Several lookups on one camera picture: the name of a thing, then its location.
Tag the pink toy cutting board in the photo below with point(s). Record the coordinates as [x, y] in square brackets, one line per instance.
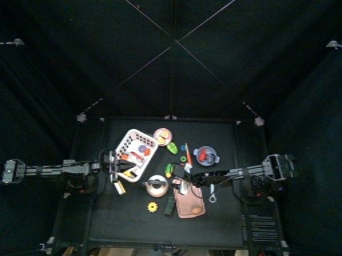
[189, 201]

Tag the orange toy stick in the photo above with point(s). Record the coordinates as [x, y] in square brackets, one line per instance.
[188, 154]

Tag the silver frame corner bracket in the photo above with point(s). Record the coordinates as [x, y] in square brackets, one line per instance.
[16, 42]
[168, 117]
[80, 117]
[259, 121]
[332, 44]

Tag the dark green toy block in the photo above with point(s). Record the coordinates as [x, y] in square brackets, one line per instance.
[169, 206]

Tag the green yellow toy corn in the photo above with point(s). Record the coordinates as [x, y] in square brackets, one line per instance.
[168, 170]

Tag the yellow toy flower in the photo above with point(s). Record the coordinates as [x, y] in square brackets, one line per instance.
[152, 207]

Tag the yellow toy food piece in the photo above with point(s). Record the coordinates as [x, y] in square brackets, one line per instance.
[129, 173]

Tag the red toy food piece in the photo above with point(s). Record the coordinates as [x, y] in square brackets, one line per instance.
[203, 154]

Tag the green toy vegetable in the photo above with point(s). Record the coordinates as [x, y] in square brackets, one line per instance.
[172, 148]

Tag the orange toy food piece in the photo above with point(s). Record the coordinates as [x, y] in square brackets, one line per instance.
[196, 210]

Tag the yellow white toy stick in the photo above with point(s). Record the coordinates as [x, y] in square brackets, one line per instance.
[119, 188]

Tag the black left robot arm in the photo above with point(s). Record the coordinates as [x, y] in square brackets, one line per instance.
[48, 169]

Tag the pink toy plate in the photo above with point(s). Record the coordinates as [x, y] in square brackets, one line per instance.
[161, 136]

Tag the blue toy pot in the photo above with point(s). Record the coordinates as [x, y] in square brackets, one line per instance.
[205, 156]

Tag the silver toy knife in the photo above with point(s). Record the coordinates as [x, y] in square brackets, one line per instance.
[183, 188]

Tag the white perforated plastic basket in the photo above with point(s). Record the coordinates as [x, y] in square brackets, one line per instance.
[141, 141]

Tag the white toy spoon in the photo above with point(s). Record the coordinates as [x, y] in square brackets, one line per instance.
[212, 194]

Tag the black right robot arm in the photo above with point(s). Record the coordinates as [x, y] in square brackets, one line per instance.
[262, 170]

